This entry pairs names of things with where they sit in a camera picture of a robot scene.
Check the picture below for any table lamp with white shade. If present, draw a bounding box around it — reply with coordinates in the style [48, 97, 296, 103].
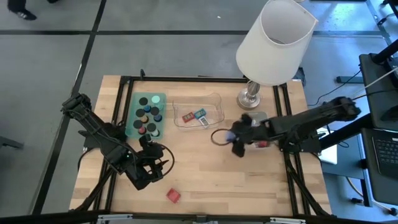
[235, 0, 319, 111]

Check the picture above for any clear plastic bin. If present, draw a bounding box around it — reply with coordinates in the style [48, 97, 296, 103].
[172, 92, 225, 131]

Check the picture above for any black diagonal support beam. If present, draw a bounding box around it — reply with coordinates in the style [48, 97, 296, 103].
[317, 113, 374, 150]

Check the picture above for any black side desk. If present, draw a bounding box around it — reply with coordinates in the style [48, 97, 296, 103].
[359, 40, 398, 206]

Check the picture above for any black laptop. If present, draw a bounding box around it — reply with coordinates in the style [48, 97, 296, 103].
[361, 127, 398, 181]

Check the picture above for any grey furniture foot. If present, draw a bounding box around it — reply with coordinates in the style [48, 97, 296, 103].
[0, 135, 25, 151]

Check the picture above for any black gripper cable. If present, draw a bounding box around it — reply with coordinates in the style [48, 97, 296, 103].
[210, 128, 233, 147]
[158, 142, 175, 175]

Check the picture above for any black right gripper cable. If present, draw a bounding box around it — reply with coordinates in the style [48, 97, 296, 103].
[210, 128, 233, 147]

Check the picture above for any white translucent plastic bin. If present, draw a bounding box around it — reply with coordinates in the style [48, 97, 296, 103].
[241, 110, 275, 152]

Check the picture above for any black aluminium table frame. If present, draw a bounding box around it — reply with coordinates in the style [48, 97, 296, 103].
[70, 74, 332, 218]

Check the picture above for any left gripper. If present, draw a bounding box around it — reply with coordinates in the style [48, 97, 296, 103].
[126, 133, 170, 190]

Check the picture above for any black front crossbar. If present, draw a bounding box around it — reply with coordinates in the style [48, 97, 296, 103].
[0, 208, 398, 224]

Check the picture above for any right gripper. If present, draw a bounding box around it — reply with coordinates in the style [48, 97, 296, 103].
[229, 113, 273, 159]

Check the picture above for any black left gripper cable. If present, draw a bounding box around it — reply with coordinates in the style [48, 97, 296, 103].
[158, 142, 175, 175]

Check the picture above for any white paper sheet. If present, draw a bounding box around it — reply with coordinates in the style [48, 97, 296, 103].
[317, 126, 338, 166]

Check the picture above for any teal translucent plastic bin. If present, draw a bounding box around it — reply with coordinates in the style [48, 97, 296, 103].
[125, 91, 167, 140]

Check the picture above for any black floor stand foot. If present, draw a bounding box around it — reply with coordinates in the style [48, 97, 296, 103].
[335, 75, 365, 85]

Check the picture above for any bottle with black lid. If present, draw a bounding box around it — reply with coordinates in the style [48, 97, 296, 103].
[139, 96, 152, 113]

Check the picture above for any person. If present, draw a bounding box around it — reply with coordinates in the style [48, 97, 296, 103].
[6, 0, 60, 21]

